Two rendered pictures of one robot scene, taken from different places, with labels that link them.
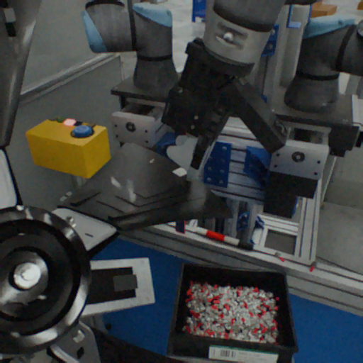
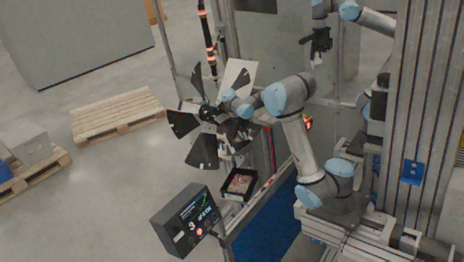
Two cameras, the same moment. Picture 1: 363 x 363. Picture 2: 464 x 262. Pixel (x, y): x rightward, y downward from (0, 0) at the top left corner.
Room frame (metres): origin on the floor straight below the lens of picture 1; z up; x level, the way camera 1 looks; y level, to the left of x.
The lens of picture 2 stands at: (0.97, -1.52, 2.20)
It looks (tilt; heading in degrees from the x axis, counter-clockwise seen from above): 33 degrees down; 111
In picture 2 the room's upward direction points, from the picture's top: 11 degrees counter-clockwise
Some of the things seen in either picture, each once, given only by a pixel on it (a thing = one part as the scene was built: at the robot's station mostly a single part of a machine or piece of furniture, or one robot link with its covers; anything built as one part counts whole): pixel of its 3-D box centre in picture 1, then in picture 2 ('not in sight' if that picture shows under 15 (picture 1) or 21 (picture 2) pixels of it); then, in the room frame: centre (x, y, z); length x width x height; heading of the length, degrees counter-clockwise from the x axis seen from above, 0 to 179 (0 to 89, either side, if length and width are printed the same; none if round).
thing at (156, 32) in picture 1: (151, 28); (374, 117); (1.15, 0.09, 1.20); 0.13 x 0.12 x 0.14; 101
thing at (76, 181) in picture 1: (77, 181); not in sight; (0.74, 0.26, 0.92); 0.03 x 0.03 x 0.12; 67
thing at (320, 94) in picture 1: (314, 86); (338, 195); (0.98, -0.38, 1.09); 0.15 x 0.15 x 0.10
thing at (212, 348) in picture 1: (231, 311); (239, 184); (0.41, -0.10, 0.85); 0.22 x 0.17 x 0.07; 83
